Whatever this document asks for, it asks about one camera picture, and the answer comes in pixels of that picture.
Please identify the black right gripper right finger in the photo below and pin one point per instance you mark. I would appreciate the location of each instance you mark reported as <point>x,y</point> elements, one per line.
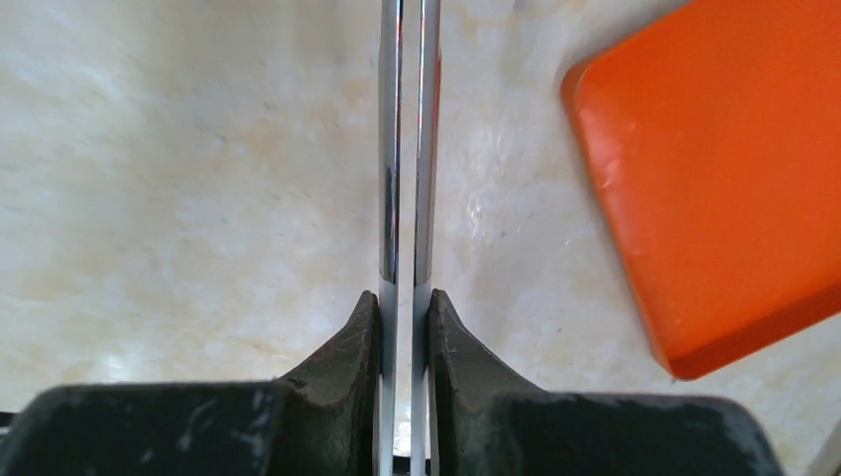
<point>486,419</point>

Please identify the metal serving tongs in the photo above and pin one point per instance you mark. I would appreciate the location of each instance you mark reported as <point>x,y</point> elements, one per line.
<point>408,85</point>

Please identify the orange tin lid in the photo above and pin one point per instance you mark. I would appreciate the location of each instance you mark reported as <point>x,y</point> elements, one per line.
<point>712,142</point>

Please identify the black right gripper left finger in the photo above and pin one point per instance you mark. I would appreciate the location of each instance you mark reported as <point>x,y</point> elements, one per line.
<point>317,419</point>

